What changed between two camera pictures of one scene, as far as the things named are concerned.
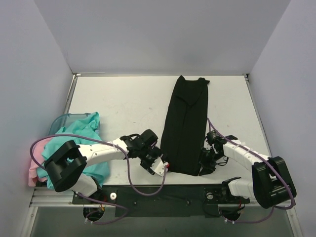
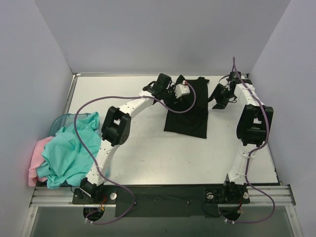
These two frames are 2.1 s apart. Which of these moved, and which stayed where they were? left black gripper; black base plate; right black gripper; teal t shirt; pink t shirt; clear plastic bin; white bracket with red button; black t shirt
Moved: white bracket with red button; right black gripper; black t shirt; left black gripper
Stayed: teal t shirt; clear plastic bin; pink t shirt; black base plate
